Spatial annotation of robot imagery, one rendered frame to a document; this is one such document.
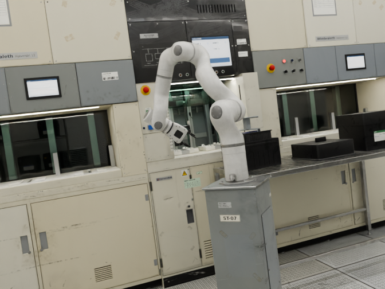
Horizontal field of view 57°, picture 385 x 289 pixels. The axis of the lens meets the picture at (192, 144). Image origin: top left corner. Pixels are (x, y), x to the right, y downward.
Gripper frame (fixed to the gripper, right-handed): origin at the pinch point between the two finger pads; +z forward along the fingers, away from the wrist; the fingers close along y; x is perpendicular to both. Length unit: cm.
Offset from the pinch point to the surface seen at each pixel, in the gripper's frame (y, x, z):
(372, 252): 0, -13, 159
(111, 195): -59, 11, -21
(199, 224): -50, 10, 44
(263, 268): -23, -73, 41
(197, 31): 61, 50, -23
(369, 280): -10, -48, 130
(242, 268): -30, -67, 36
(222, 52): 59, 48, 0
